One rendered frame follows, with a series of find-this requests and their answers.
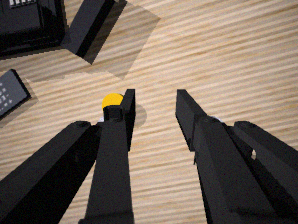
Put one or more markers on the black telephone handset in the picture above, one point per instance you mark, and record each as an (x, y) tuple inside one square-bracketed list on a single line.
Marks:
[(26, 22)]

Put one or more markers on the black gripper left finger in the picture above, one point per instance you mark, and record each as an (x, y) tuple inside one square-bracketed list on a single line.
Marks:
[(40, 189)]

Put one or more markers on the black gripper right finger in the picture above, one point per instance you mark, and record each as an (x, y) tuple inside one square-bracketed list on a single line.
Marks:
[(236, 189)]

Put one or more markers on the dark grey pocket calculator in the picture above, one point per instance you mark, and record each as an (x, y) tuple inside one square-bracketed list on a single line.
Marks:
[(12, 92)]

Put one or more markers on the black desk phone body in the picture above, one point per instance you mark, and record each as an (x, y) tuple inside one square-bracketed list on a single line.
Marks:
[(52, 39)]

